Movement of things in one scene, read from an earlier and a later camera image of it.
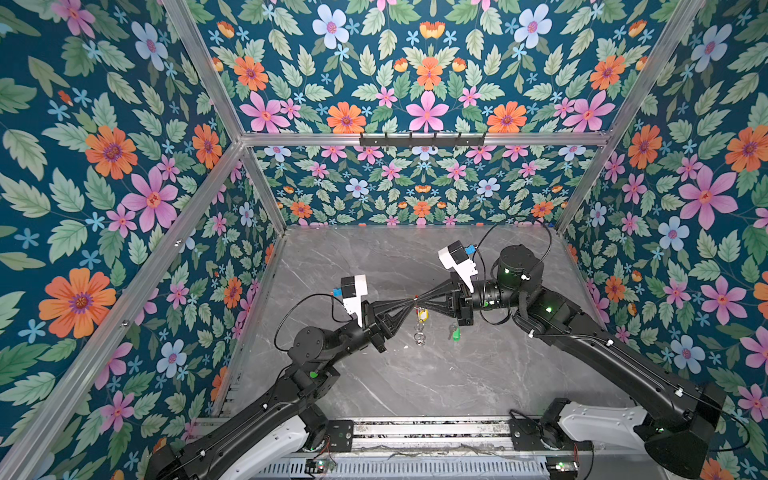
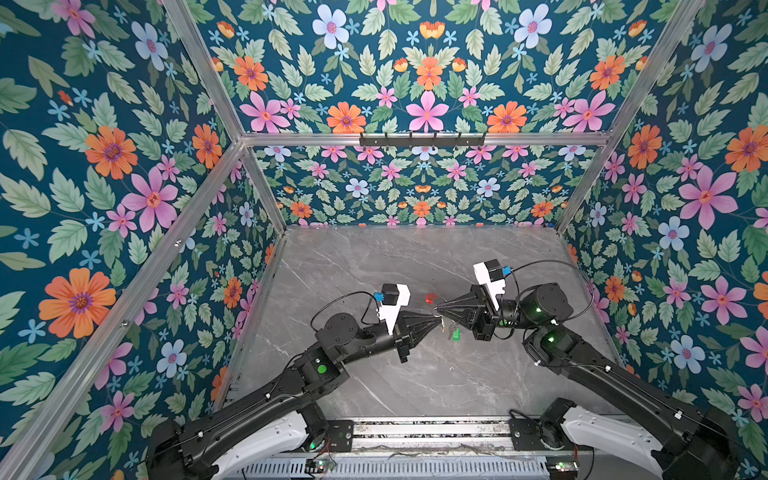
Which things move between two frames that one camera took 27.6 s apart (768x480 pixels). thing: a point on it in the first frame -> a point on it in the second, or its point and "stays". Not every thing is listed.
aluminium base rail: x=441 y=435 stays
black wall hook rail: x=363 y=142 stays
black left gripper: x=372 y=325 -> x=413 y=327
